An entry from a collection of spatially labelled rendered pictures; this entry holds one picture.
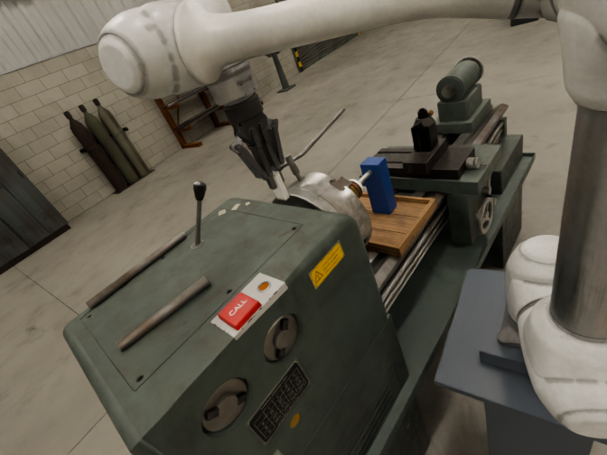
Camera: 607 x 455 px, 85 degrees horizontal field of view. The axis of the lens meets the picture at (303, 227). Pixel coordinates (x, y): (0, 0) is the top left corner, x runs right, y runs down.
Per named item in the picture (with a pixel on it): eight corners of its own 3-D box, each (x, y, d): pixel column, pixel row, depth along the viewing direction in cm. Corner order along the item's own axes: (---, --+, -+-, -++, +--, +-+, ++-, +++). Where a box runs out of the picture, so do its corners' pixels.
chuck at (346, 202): (372, 271, 99) (327, 182, 87) (304, 262, 123) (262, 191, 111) (387, 252, 104) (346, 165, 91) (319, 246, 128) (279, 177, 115)
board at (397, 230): (401, 257, 112) (399, 248, 110) (322, 238, 137) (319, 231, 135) (436, 207, 127) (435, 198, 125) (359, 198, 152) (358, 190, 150)
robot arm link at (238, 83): (256, 55, 61) (269, 88, 64) (228, 64, 67) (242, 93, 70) (220, 73, 56) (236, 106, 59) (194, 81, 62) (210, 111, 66)
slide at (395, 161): (459, 180, 126) (458, 170, 124) (364, 175, 155) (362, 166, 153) (475, 156, 135) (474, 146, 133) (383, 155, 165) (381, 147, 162)
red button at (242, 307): (240, 333, 57) (235, 326, 55) (221, 321, 61) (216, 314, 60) (264, 308, 60) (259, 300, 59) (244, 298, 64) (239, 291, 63)
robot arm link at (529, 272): (573, 284, 84) (582, 217, 73) (602, 348, 71) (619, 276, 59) (499, 287, 91) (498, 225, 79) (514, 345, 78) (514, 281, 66)
